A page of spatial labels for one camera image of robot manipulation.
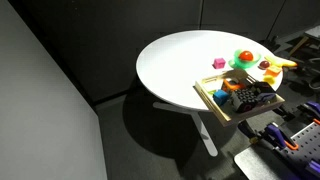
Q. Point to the yellow lemon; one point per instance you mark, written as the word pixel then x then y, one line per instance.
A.
pixel 269 79

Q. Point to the small green block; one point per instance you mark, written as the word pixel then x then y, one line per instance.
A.
pixel 211 91

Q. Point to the white table base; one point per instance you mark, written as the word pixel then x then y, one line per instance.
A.
pixel 203 131

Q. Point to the blue cube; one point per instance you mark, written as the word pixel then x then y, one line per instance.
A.
pixel 220 97

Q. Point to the pink cube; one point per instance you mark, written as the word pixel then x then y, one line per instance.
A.
pixel 219 63

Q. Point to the wooden tray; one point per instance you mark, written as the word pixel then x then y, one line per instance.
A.
pixel 222 111

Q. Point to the orange block with hole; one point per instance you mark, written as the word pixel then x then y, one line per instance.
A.
pixel 230 87

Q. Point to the black white patterned cube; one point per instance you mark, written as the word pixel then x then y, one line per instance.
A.
pixel 244 99

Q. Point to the red orange tomato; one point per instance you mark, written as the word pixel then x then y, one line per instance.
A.
pixel 246 55

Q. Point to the black yellow checkered cube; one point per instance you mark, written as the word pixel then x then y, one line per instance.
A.
pixel 263 88

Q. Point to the dark red plum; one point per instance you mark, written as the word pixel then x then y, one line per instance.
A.
pixel 264 64

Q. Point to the dark purple toy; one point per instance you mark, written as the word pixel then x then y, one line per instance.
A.
pixel 267 97

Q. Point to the flat orange block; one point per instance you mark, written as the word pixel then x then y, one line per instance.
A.
pixel 273 70

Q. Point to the grey metal plate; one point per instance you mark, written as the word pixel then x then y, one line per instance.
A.
pixel 256 165

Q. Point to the purple clamp with orange tip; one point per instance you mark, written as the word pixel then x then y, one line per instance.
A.
pixel 276 133

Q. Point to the black perforated board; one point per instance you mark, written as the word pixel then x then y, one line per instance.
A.
pixel 305 143

